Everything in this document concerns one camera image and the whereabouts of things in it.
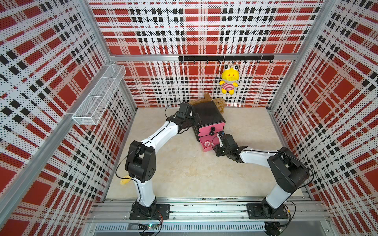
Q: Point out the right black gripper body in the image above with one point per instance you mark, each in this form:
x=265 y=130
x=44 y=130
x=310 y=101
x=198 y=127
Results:
x=221 y=151

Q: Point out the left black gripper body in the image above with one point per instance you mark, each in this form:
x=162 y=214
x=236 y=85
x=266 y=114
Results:
x=189 y=120

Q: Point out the black drawer cabinet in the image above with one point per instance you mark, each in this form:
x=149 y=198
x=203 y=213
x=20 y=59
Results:
x=208 y=115

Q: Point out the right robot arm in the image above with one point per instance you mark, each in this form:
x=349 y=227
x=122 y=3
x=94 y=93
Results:
x=289 y=173

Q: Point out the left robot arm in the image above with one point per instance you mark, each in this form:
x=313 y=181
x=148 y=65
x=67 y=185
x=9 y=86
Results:
x=141 y=163

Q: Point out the brown teddy bear plush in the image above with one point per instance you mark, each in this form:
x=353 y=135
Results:
x=219 y=102

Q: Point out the yellow frog plush toy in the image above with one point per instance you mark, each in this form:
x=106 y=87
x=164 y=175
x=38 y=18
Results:
x=229 y=78

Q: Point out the yellow banana toy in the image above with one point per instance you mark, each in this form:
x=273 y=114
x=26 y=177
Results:
x=125 y=179

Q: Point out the green circuit board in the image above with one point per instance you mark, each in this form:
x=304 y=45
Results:
x=147 y=227

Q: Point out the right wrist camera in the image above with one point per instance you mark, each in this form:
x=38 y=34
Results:
x=220 y=135

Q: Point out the white wire mesh basket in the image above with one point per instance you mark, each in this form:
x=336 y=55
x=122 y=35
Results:
x=92 y=108

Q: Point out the black hook rail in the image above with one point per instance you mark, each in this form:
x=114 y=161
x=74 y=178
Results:
x=256 y=58

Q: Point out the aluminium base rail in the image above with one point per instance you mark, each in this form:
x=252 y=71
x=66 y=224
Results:
x=209 y=216

